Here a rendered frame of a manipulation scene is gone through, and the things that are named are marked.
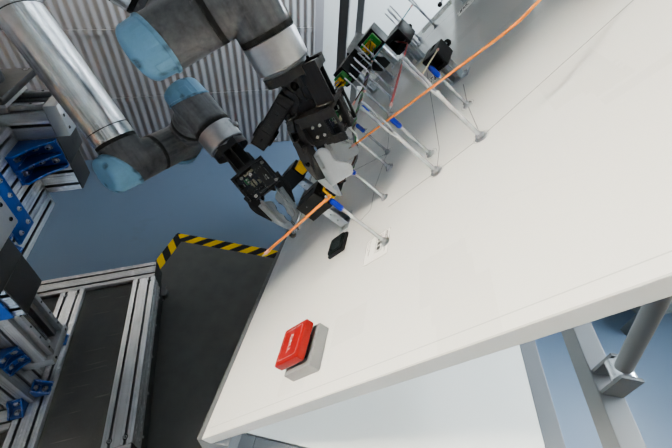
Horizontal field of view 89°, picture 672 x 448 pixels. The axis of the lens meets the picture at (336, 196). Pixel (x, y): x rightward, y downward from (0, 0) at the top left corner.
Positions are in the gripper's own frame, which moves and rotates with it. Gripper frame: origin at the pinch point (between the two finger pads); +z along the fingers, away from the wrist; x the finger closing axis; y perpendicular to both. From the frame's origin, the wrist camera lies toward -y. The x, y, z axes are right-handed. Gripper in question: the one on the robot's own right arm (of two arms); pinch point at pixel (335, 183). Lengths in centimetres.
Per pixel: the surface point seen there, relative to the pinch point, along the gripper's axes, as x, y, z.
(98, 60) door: 148, -193, -48
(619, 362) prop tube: -14.4, 33.7, 32.2
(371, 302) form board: -21.4, 8.1, 3.9
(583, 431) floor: 19, 32, 154
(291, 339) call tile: -24.9, -2.8, 5.2
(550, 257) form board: -25.1, 26.6, -4.6
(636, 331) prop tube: -14.3, 35.6, 24.4
